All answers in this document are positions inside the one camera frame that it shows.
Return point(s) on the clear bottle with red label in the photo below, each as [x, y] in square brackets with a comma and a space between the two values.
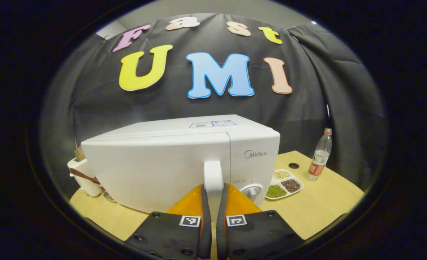
[320, 159]

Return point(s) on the black backdrop cloth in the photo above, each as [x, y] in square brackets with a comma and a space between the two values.
[307, 90]

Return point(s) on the white microwave oven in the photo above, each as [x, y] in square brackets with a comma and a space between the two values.
[145, 169]

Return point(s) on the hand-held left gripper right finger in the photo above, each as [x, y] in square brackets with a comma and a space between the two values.
[221, 231]

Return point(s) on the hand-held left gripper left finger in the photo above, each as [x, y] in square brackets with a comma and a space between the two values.
[206, 231]

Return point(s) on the white divided dish of beans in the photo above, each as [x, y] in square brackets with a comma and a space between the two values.
[275, 191]

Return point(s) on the white toaster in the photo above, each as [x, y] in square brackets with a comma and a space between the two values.
[83, 177]

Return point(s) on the brown bread slice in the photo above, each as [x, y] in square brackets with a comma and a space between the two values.
[79, 154]

